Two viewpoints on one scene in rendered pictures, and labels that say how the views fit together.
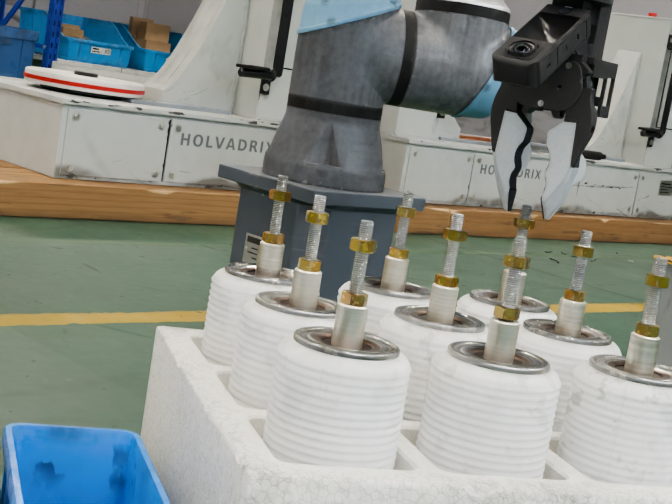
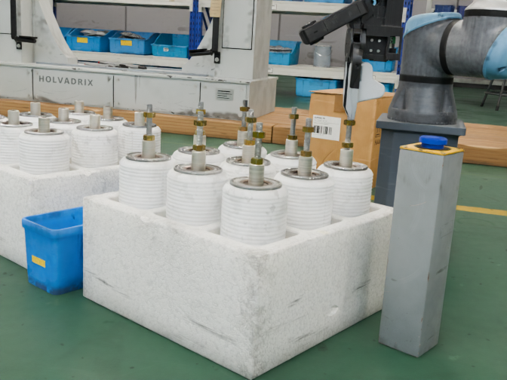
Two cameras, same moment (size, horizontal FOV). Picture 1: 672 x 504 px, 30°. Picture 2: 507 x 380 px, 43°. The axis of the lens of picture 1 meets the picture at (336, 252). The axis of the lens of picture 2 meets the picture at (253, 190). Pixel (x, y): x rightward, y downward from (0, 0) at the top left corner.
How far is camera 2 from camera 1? 111 cm
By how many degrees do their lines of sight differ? 57
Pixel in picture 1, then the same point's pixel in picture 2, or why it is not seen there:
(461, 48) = (471, 36)
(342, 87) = (410, 66)
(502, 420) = (170, 192)
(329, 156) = (404, 104)
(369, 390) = (127, 172)
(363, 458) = (128, 201)
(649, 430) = (227, 208)
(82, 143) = not seen: outside the picture
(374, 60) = (425, 50)
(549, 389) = (188, 181)
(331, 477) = (103, 203)
